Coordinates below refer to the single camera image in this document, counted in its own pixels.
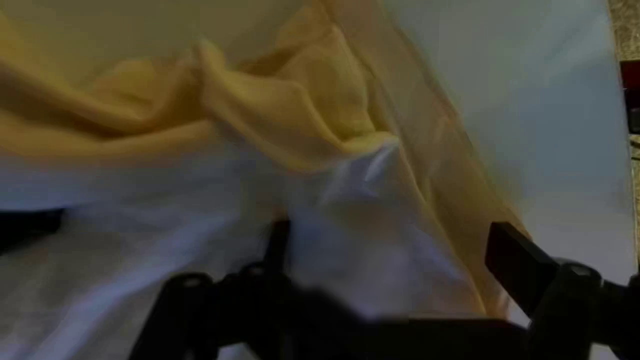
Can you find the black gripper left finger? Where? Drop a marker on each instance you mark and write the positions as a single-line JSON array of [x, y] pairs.
[[221, 312]]

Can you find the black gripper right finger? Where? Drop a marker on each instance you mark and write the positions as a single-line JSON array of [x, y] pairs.
[[567, 307]]

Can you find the peach cloth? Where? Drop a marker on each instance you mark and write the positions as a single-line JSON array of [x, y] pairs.
[[267, 120]]

